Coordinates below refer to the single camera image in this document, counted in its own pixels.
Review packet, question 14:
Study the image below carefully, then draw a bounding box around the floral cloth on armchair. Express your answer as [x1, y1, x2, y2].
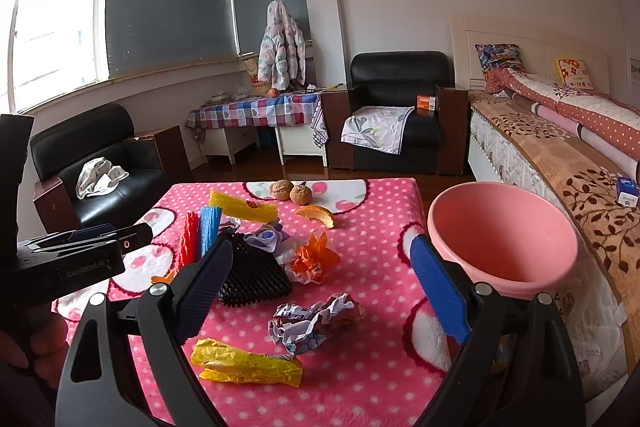
[341, 106, 414, 155]

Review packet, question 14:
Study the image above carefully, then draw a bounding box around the bed with brown leaf blanket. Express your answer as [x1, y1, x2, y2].
[468, 93, 639, 399]

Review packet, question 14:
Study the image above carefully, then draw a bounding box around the white cloth on armchair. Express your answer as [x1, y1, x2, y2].
[76, 157, 129, 199]

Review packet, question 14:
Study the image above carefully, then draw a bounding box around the window with grey blinds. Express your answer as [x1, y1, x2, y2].
[1, 0, 310, 112]

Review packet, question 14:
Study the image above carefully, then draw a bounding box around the yellow floral pillow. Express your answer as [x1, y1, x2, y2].
[554, 58, 594, 91]

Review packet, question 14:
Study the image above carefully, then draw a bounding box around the left walnut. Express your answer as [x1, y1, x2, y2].
[269, 179, 294, 200]

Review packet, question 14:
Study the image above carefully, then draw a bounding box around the rolled red polka dot quilt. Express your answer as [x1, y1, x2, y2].
[485, 68, 639, 180]

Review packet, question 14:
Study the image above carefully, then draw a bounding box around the black armchair by window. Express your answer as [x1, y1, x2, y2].
[30, 103, 192, 233]

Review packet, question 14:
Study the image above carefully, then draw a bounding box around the orange plastic wrapper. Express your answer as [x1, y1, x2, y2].
[286, 230, 341, 284]

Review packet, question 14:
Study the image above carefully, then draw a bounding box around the walnut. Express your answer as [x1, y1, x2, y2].
[269, 179, 294, 200]
[290, 183, 314, 206]

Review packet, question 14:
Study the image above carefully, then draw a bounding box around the black foam fruit net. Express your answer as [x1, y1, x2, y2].
[218, 233, 293, 308]

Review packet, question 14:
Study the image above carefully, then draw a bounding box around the red foam fruit net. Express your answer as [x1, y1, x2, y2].
[177, 211, 200, 270]

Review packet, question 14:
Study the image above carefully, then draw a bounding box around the plaid covered side table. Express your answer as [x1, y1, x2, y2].
[186, 91, 329, 167]

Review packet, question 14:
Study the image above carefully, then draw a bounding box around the pink polka dot blanket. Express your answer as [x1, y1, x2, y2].
[54, 178, 451, 426]

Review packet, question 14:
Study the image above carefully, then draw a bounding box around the black armchair by bed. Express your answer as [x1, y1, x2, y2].
[321, 51, 469, 176]

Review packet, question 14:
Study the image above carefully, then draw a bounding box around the orange peel piece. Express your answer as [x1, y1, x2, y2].
[294, 205, 335, 230]

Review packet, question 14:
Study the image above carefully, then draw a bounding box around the yellow foam fruit net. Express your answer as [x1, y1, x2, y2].
[208, 191, 279, 223]

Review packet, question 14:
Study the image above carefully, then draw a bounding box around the blue tissue pack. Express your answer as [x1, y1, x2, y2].
[616, 176, 639, 208]

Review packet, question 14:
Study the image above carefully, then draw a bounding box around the printed paper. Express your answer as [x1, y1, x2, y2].
[268, 293, 366, 357]

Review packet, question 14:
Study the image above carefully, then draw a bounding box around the colourful cartoon pillow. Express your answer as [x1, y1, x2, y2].
[475, 43, 525, 74]

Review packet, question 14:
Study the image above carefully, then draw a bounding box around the purple face mask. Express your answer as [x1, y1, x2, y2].
[244, 222, 290, 254]

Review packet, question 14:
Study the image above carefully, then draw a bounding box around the white bed headboard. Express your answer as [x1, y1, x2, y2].
[449, 15, 610, 94]

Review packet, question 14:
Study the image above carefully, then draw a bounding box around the right walnut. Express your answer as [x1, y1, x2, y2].
[290, 183, 314, 206]

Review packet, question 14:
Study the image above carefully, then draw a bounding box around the pink plastic trash bucket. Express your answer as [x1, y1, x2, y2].
[426, 182, 578, 300]

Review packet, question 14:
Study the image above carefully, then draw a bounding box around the orange box on armrest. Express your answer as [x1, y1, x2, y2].
[416, 95, 437, 112]

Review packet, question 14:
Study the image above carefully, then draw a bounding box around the left human hand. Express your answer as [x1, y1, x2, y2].
[1, 303, 70, 390]

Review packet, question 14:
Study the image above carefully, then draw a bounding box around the yellow wrapper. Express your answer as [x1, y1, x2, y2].
[190, 338, 304, 387]

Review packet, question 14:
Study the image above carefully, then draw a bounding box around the hanging floral puffer jacket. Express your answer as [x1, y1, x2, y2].
[257, 0, 306, 91]

